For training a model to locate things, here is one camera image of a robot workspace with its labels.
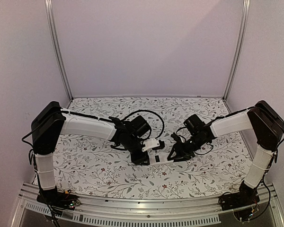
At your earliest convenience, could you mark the white and red remote control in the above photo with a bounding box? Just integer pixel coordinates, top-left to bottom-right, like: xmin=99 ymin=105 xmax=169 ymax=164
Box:
xmin=150 ymin=154 xmax=174 ymax=166

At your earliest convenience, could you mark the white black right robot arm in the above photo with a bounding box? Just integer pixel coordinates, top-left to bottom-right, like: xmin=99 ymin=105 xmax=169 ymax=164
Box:
xmin=167 ymin=100 xmax=284 ymax=206

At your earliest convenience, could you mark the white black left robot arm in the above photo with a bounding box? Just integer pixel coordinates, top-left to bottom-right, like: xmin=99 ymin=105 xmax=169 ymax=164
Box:
xmin=31 ymin=101 xmax=151 ymax=205

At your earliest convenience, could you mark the floral patterned table mat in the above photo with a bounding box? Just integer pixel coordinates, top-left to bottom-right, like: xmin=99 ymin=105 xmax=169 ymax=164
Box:
xmin=53 ymin=97 xmax=252 ymax=199

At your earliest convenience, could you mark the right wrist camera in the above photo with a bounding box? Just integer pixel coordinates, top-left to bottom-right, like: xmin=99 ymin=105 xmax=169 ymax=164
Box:
xmin=171 ymin=133 xmax=182 ymax=142

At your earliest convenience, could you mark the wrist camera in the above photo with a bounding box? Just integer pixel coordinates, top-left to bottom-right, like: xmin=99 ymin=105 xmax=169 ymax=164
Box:
xmin=171 ymin=133 xmax=182 ymax=142
xmin=152 ymin=140 xmax=165 ymax=150

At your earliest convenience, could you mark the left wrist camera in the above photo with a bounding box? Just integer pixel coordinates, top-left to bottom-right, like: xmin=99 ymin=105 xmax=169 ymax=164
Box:
xmin=152 ymin=140 xmax=165 ymax=150

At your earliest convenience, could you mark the aluminium front rail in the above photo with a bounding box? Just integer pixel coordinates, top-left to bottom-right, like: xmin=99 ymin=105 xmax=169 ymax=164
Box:
xmin=10 ymin=184 xmax=284 ymax=227

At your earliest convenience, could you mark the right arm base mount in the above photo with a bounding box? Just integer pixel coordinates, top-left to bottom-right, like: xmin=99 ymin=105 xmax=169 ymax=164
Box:
xmin=218 ymin=181 xmax=260 ymax=211

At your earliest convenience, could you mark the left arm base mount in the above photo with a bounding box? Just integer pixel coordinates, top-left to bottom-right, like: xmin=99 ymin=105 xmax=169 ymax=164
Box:
xmin=36 ymin=188 xmax=80 ymax=210

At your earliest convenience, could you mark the right aluminium frame post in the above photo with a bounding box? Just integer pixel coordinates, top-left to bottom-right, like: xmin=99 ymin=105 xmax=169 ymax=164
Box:
xmin=222 ymin=0 xmax=250 ymax=101

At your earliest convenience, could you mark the aluminium frame post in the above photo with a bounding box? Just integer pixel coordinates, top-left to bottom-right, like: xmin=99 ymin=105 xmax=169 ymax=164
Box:
xmin=222 ymin=0 xmax=250 ymax=101
xmin=44 ymin=0 xmax=73 ymax=101

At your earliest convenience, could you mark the left aluminium frame post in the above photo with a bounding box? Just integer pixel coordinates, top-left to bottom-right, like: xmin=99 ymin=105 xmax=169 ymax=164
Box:
xmin=44 ymin=0 xmax=73 ymax=101

